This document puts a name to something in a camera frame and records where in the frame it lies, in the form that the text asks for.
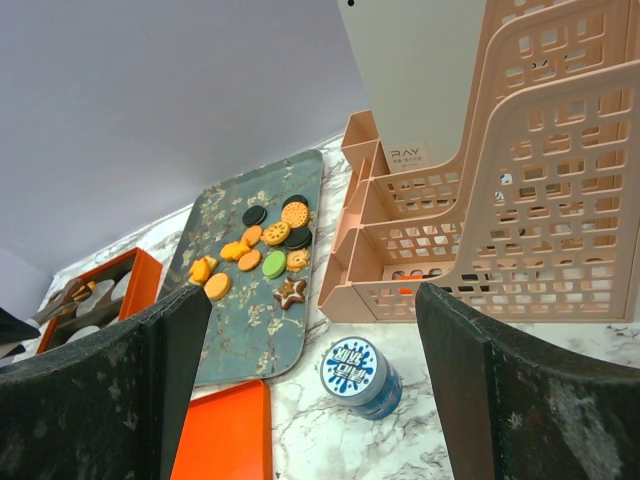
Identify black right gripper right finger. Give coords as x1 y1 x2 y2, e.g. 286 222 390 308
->
415 282 639 479

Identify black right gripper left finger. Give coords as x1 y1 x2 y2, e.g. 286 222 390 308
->
1 285 212 479

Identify orange round dotted cookie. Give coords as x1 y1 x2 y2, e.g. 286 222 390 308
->
204 272 232 301

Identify yellow square cracker cookie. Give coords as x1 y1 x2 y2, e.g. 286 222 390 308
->
189 256 219 286

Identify metal grey-handled tongs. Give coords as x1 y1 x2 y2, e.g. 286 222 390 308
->
31 278 95 326

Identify white paper cup liner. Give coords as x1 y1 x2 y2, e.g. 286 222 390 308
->
90 279 116 301
111 271 132 300
66 325 101 344
75 300 111 318

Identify orange tin lid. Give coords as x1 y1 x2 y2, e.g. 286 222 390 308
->
171 379 273 479

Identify orange cookie tin box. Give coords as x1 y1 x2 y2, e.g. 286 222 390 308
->
36 247 162 354

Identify blue round slime jar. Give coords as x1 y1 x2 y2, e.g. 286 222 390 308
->
319 336 403 420

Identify peach plastic desk organizer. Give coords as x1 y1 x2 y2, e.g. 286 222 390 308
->
318 1 639 323

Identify orange fish cookie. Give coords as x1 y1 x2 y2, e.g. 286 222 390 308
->
220 240 252 262

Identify orange oval cookie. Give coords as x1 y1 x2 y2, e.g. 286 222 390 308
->
237 249 262 272

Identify brown star cookie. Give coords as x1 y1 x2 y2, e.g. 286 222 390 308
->
273 277 307 311

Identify green macaron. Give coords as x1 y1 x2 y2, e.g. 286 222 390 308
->
262 251 287 279

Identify blue floral serving tray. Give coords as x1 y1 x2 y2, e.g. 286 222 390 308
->
159 149 324 387

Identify blue white round jar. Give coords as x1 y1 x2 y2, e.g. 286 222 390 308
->
495 173 513 202

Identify tan swirl cookie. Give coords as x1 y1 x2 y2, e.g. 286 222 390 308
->
286 248 311 272

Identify black sandwich cookie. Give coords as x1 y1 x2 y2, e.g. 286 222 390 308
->
284 226 313 250
282 194 308 209
242 205 268 227

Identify yellow lotus slice cookie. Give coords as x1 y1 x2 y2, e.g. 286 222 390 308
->
261 221 291 246

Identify tan round dotted cookie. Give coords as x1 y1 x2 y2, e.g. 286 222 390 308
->
281 201 310 228

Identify grey notebook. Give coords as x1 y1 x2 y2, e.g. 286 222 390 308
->
338 0 488 173

